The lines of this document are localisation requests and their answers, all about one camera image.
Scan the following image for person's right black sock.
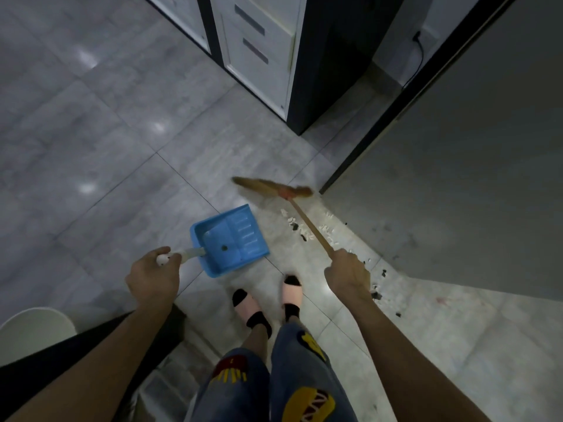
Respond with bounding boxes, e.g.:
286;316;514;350
281;275;304;324

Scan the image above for pile of swept debris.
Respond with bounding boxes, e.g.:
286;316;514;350
279;208;403;319

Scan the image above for person's pink slipper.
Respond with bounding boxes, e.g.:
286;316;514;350
281;283;304;306
233;298;263;324

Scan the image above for person's right forearm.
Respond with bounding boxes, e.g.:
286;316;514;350
351;292;493;422

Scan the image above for patched blue jeans shorts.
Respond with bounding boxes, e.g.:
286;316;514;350
189;322;359;422

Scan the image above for person's left pink slipper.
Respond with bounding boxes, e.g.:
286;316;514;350
233;298;263;324

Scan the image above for person's black sock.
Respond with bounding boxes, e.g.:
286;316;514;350
281;275;304;324
232;288;273;339

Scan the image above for person's left hand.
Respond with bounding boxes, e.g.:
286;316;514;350
125;246;184;311

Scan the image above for person's right hand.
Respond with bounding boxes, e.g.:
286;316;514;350
324;248;375;304

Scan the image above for white cabinet black countertop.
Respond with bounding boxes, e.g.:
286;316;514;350
140;0;406;136

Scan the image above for straw broom wooden handle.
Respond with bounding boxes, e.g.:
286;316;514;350
232;176;338;260

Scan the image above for person's right pink slipper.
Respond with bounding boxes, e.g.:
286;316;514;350
281;283;304;306

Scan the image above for person's left black sock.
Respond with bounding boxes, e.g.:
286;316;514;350
232;288;273;339

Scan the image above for person's left forearm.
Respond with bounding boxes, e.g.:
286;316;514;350
6;298;177;422

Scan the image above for grey refrigerator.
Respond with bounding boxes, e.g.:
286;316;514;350
318;0;563;302

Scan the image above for person's left leg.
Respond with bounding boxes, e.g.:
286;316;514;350
244;325;269;361

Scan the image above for black power cable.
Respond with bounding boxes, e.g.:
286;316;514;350
402;30;425;89

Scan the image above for blue plastic dustpan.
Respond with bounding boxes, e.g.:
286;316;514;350
156;204;271;279

